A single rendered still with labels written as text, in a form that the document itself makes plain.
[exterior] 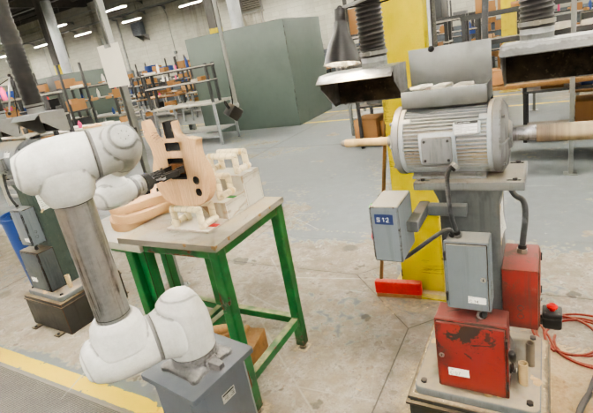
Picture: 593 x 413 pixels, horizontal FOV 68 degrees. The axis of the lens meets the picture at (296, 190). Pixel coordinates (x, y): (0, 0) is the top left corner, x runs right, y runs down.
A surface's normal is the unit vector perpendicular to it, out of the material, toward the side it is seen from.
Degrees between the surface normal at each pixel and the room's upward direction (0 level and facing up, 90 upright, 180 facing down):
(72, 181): 99
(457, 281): 90
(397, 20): 90
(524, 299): 90
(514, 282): 90
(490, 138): 81
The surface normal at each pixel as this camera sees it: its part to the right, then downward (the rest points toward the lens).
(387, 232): -0.47, 0.35
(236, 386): 0.80, 0.05
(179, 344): 0.45, 0.28
